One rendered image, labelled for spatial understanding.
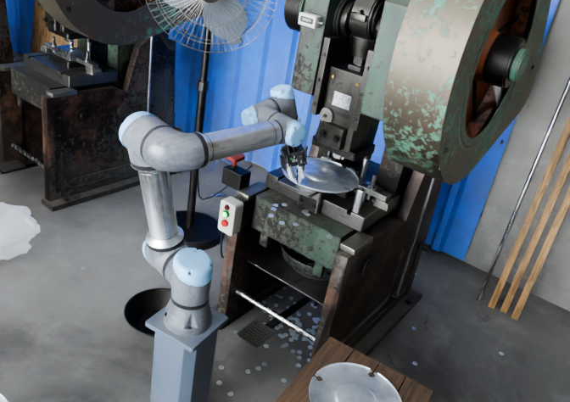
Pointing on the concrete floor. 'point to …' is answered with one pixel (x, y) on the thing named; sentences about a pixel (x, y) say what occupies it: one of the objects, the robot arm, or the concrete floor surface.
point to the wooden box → (324, 356)
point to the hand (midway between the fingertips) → (296, 179)
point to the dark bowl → (146, 308)
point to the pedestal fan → (231, 20)
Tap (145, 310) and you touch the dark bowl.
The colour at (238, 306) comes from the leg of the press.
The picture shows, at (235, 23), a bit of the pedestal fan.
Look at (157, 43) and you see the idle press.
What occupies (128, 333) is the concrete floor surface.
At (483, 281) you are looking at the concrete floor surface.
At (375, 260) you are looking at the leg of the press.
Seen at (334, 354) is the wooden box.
